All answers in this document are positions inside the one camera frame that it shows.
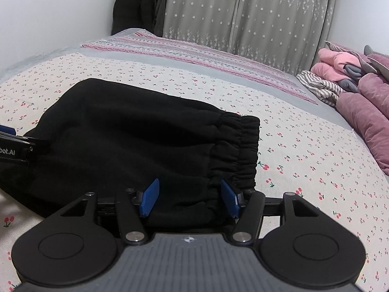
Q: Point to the grey star print curtain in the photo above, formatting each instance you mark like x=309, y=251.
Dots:
x=243, y=12

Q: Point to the grey pillow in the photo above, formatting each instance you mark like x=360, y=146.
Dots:
x=376, y=60

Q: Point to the pink striped blanket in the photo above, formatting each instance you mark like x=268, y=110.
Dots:
x=182, y=51

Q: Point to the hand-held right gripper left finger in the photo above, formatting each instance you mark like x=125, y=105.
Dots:
x=150, y=197

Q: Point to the light pink garment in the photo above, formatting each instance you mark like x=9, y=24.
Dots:
x=331, y=59

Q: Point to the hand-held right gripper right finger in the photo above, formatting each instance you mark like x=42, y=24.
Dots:
x=229, y=197

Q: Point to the pink folded clothes pile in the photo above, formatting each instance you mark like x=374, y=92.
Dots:
x=364, y=109

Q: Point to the dark hanging clothes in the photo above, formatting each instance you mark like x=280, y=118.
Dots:
x=130, y=9

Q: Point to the black pants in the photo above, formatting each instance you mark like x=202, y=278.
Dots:
x=121, y=127

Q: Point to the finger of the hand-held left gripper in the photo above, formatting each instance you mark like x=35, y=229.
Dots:
x=41, y=146
x=6, y=129

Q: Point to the cherry print bed sheet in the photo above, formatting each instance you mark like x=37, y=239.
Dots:
x=304, y=164

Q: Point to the grey cloth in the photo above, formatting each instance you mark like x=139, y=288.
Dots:
x=352, y=74

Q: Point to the striped cloth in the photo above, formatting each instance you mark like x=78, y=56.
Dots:
x=319, y=86

